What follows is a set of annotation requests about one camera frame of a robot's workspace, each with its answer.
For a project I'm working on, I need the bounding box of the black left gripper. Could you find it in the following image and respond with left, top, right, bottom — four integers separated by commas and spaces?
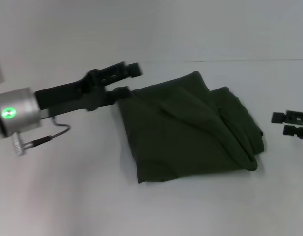
34, 61, 145, 113

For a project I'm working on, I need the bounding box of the dark green FREE t-shirt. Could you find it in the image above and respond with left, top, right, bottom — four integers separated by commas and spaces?
116, 70, 266, 185

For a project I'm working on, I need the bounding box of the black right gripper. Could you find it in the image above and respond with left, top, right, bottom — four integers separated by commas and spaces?
271, 109, 303, 141

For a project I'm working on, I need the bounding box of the left arm cable with plug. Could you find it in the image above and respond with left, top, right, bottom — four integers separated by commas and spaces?
12, 117, 71, 157

